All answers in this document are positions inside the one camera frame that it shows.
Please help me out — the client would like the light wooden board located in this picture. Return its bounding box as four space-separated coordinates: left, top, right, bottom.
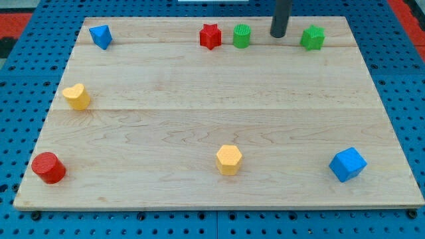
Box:
13 17 424 211

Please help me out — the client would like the yellow hexagon block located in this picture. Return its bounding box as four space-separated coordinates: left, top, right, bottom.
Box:
216 145 243 176

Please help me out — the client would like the red star block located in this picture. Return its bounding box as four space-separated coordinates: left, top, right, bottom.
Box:
199 23 222 50

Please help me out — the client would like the green cylinder block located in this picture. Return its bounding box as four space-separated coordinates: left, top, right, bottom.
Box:
233 24 251 48

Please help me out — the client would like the green star block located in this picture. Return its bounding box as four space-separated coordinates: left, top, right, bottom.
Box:
300 25 325 50

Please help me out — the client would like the yellow heart block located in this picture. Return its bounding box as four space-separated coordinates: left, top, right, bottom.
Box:
62 83 91 110

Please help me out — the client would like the blue triangular prism block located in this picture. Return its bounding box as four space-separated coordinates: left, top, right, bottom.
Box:
89 25 112 50

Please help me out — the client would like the blue cube block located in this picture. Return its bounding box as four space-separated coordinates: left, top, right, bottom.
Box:
329 147 367 183

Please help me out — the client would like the red cylinder block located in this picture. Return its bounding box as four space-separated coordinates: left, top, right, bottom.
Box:
31 152 66 184

